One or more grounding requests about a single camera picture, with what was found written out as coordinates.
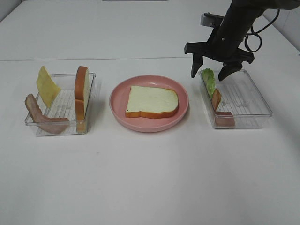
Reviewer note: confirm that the pink bacon strip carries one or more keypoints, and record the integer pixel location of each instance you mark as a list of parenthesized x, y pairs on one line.
[(42, 117)]

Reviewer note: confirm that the green lettuce leaf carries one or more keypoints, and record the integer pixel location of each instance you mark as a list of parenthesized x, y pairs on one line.
[(209, 81)]

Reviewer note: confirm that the clear left plastic container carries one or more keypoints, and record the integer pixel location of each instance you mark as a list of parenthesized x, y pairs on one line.
[(63, 106)]

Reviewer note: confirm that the yellow cheese slice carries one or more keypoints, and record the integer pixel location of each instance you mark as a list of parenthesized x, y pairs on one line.
[(48, 90)]

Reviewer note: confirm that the clear right plastic container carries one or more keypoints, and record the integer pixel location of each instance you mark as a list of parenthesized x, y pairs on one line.
[(236, 102)]

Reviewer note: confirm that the pink round plate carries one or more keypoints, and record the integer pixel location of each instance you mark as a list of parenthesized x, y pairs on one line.
[(119, 98)]

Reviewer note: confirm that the clear plastic container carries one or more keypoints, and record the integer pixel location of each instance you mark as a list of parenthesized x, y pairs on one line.
[(236, 102), (63, 106)]

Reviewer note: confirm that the white bread slice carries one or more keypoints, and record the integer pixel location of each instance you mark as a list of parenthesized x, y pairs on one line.
[(81, 94), (151, 102)]

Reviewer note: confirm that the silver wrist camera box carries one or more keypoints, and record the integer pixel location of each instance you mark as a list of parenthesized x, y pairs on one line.
[(211, 20)]

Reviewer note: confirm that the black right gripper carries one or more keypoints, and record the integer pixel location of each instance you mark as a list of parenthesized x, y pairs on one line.
[(223, 46)]

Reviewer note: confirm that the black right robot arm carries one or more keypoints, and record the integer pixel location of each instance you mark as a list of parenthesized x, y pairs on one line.
[(253, 9)]

